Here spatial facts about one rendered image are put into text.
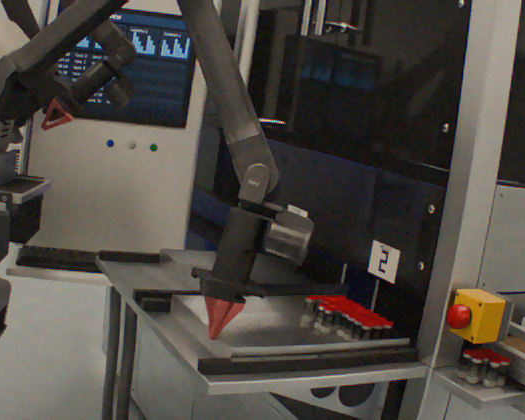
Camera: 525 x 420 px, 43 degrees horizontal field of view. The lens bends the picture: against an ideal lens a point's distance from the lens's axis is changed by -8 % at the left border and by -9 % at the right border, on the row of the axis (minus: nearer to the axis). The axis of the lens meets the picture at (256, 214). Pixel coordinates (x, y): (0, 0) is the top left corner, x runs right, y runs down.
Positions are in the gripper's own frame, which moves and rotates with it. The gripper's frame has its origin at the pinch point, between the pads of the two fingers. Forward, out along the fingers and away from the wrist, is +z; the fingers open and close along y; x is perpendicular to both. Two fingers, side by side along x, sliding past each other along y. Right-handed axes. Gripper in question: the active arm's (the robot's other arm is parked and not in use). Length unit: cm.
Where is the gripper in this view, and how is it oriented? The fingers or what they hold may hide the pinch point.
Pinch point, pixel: (212, 334)
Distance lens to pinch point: 110.2
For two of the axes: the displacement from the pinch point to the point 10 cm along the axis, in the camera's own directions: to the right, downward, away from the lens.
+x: -3.8, -2.1, 9.0
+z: -2.9, 9.5, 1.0
